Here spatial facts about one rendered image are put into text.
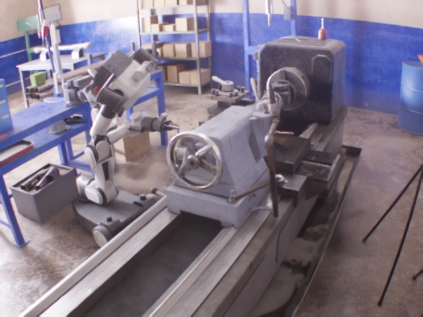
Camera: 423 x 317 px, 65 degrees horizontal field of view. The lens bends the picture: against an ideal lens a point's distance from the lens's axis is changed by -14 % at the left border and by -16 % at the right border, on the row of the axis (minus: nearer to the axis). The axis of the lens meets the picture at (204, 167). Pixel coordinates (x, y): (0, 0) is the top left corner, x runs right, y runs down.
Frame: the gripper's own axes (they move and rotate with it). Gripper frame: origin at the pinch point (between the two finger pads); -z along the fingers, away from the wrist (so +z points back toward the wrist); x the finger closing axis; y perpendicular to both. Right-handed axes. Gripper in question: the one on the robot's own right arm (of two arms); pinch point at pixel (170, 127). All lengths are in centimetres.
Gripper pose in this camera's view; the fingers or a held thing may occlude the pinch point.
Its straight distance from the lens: 215.8
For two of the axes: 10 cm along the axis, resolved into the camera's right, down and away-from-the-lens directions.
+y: -0.1, 9.4, 3.4
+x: 4.9, -2.9, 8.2
